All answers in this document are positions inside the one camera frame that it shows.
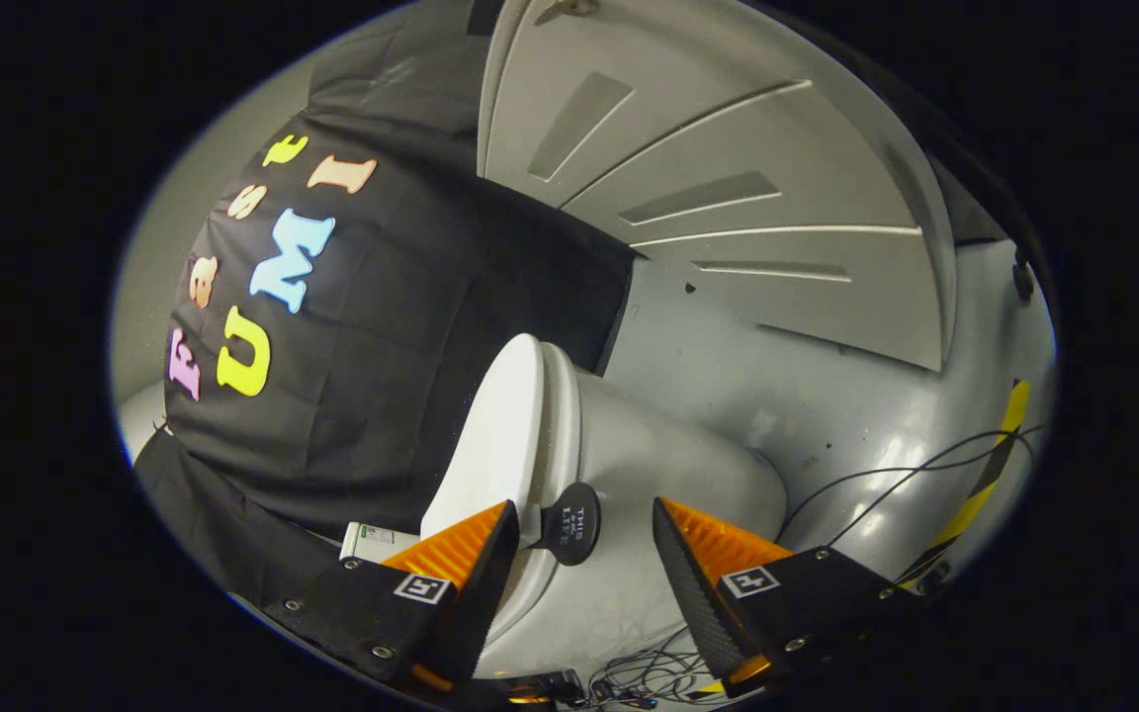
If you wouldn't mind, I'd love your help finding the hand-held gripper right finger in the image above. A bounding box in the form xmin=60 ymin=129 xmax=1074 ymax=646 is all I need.
xmin=652 ymin=496 xmax=926 ymax=698

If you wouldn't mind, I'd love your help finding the white cabinet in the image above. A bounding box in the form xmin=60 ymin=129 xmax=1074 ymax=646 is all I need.
xmin=476 ymin=0 xmax=958 ymax=374

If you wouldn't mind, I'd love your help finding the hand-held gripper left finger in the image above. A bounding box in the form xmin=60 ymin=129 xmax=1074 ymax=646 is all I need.
xmin=263 ymin=499 xmax=521 ymax=693

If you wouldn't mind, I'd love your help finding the black round lid handle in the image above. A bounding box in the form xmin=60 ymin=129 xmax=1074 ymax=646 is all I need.
xmin=520 ymin=482 xmax=602 ymax=567

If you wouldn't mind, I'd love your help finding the black backdrop cloth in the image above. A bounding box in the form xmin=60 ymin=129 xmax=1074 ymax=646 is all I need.
xmin=134 ymin=0 xmax=635 ymax=606

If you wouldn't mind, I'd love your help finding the white toilet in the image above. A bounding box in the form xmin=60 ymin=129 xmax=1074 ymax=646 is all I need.
xmin=340 ymin=341 xmax=788 ymax=683

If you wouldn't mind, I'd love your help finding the thin black floor cable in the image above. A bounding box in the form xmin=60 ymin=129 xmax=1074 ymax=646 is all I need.
xmin=777 ymin=423 xmax=1050 ymax=555

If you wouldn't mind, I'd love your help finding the yellow black striped floor tape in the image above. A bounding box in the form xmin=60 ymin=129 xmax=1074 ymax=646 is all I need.
xmin=898 ymin=381 xmax=1033 ymax=586

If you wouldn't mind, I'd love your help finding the bundle of dark cables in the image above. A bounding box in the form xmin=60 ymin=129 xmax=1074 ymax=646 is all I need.
xmin=584 ymin=628 xmax=729 ymax=709

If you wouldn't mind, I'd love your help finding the white toilet lid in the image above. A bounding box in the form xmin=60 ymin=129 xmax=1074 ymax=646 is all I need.
xmin=419 ymin=333 xmax=548 ymax=543

